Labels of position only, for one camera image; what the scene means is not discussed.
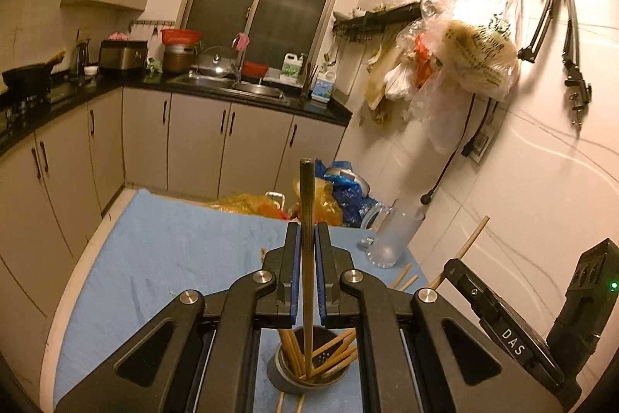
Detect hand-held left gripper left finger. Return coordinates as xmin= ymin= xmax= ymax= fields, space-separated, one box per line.
xmin=55 ymin=222 xmax=303 ymax=413

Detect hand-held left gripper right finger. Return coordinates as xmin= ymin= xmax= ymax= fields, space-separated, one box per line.
xmin=314 ymin=222 xmax=564 ymax=413

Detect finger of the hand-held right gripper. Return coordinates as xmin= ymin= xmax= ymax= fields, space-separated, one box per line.
xmin=442 ymin=258 xmax=581 ymax=411

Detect bunch of wooden chopsticks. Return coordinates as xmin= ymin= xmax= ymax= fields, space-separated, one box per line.
xmin=278 ymin=327 xmax=359 ymax=381

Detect black utensil cup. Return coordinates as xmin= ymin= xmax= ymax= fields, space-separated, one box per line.
xmin=267 ymin=326 xmax=361 ymax=396

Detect dark brown chopstick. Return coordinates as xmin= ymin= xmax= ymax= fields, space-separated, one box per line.
xmin=299 ymin=158 xmax=317 ymax=380

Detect yellow plastic bag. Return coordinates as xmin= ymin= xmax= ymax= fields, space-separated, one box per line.
xmin=291 ymin=176 xmax=345 ymax=228

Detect blue plastic bag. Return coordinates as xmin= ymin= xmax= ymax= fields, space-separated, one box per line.
xmin=316 ymin=159 xmax=381 ymax=228

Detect amber plastic bag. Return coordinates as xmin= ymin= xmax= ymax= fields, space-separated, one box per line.
xmin=208 ymin=193 xmax=292 ymax=221

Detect blue towel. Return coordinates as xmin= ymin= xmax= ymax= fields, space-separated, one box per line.
xmin=53 ymin=189 xmax=429 ymax=413

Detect beige lower kitchen cabinets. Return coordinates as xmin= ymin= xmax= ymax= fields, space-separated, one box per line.
xmin=0 ymin=86 xmax=346 ymax=394

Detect white bottle with blue label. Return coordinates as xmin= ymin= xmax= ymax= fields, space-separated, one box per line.
xmin=311 ymin=71 xmax=336 ymax=102

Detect steel sink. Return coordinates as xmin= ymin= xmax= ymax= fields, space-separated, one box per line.
xmin=169 ymin=72 xmax=292 ymax=102

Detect clear plastic bag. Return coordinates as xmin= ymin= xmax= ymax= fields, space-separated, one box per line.
xmin=404 ymin=0 xmax=524 ymax=155

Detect brown plastic bag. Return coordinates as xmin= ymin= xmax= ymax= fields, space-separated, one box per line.
xmin=365 ymin=45 xmax=403 ymax=124

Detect white bottle with green label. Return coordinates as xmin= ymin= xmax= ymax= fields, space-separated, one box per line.
xmin=280 ymin=52 xmax=308 ymax=86

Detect silver pot lid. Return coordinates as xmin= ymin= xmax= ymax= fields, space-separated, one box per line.
xmin=192 ymin=46 xmax=238 ymax=78

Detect orange plastic bag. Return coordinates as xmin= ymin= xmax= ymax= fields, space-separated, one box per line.
xmin=413 ymin=33 xmax=434 ymax=91

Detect faucet with pink cloth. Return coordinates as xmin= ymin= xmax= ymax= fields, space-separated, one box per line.
xmin=231 ymin=33 xmax=250 ymax=76

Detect black kitchen countertop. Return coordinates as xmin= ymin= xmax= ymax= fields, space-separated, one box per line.
xmin=0 ymin=73 xmax=353 ymax=157

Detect white printed plastic bag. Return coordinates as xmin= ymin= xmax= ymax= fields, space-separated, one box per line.
xmin=441 ymin=20 xmax=522 ymax=100

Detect red basin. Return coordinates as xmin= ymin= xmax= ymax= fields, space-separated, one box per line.
xmin=161 ymin=28 xmax=203 ymax=47

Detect black and silver bread maker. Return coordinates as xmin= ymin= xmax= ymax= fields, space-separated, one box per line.
xmin=99 ymin=39 xmax=149 ymax=73

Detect steel kettle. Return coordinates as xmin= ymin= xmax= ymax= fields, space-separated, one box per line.
xmin=69 ymin=41 xmax=91 ymax=78

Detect gas stove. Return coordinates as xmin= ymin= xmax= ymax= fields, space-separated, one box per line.
xmin=0 ymin=89 xmax=55 ymax=124

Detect black wok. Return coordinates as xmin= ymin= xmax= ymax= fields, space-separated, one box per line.
xmin=1 ymin=62 xmax=54 ymax=93

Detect black cable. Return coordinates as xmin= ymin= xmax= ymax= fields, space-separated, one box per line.
xmin=420 ymin=96 xmax=478 ymax=206

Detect wall socket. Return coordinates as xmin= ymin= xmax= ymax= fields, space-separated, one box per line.
xmin=462 ymin=127 xmax=497 ymax=163

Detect black wall shelf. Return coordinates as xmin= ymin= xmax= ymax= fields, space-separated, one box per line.
xmin=333 ymin=2 xmax=424 ymax=44

